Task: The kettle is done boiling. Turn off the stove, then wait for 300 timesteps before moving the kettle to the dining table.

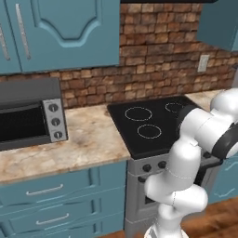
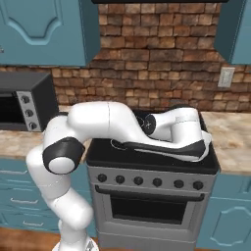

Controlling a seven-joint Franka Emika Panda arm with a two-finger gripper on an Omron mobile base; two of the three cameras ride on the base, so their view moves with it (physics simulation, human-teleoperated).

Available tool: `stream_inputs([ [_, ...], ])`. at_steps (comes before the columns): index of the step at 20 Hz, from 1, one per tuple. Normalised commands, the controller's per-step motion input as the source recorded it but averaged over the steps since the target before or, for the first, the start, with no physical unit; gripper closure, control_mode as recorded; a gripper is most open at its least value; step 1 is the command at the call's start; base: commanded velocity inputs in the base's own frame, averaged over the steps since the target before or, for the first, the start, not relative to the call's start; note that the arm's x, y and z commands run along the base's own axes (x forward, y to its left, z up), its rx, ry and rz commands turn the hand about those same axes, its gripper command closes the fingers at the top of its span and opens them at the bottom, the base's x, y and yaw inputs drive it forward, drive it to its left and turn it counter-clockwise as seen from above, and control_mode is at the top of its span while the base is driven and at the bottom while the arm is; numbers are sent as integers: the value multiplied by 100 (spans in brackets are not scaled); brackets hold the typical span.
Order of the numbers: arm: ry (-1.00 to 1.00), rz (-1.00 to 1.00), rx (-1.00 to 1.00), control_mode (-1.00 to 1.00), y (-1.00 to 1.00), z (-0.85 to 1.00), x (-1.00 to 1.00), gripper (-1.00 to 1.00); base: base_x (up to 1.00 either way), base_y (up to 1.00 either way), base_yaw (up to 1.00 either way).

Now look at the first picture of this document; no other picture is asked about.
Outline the teal wall cupboard door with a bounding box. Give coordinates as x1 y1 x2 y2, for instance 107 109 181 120
5 0 121 73
0 0 23 75

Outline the teal wall cupboard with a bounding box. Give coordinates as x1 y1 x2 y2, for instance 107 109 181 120
196 0 238 53

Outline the black range hood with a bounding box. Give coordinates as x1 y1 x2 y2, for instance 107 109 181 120
120 0 218 5

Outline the white wall socket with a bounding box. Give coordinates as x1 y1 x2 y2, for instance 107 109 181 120
197 54 211 73

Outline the teal drawer front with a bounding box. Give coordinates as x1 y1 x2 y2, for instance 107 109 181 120
0 160 128 209
0 194 126 232
0 216 126 238

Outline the silver cupboard door handle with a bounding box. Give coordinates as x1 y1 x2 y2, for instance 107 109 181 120
0 24 11 61
15 3 33 60

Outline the silver drawer handle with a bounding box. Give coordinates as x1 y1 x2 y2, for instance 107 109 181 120
25 183 65 197
35 212 71 226

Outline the teal base cupboard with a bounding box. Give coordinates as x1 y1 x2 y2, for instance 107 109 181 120
207 152 238 205

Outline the grey toaster oven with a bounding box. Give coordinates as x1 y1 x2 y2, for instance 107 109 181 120
0 76 69 152

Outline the black hob stove range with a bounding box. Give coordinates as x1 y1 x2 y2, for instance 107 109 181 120
107 95 225 238

